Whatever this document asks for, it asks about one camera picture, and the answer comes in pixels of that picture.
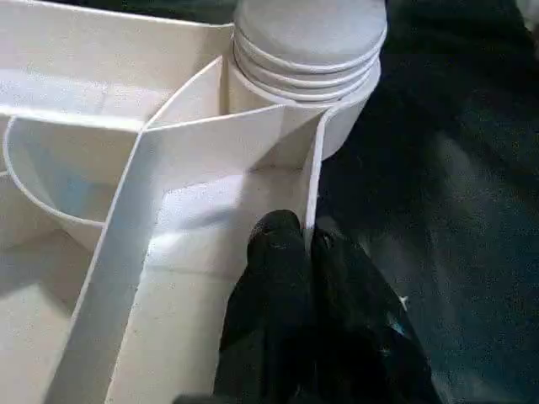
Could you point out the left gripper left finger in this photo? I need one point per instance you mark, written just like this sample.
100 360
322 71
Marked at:
269 320

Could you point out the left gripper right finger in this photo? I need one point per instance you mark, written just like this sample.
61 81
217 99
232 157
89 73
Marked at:
362 337

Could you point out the white plastic table top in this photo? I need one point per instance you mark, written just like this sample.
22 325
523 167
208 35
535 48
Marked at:
84 210

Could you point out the white plastic table leg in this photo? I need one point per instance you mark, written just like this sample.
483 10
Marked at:
307 42

